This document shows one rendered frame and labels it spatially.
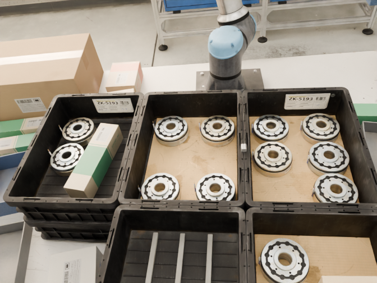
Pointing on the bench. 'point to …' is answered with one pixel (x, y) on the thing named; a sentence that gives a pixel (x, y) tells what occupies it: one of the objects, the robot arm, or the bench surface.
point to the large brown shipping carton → (45, 73)
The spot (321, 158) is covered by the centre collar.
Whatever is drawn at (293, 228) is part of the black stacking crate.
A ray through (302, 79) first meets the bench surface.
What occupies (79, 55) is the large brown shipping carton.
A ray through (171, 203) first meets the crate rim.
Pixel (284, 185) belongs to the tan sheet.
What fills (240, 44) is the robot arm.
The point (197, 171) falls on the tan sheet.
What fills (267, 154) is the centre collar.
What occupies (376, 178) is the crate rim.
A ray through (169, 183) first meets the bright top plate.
